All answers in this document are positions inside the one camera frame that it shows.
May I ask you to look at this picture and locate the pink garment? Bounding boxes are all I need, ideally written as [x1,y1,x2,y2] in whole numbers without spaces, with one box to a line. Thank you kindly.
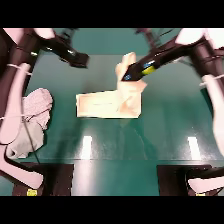
[21,87,54,131]

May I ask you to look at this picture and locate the black cable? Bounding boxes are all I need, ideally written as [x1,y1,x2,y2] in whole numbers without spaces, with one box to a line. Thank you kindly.
[21,109,42,165]

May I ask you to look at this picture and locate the grey garment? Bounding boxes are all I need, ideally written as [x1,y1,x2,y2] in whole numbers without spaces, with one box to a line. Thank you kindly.
[5,114,46,160]

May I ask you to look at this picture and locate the cream shirt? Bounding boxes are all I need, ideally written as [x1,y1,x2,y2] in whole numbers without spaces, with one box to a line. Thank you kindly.
[75,51,148,119]

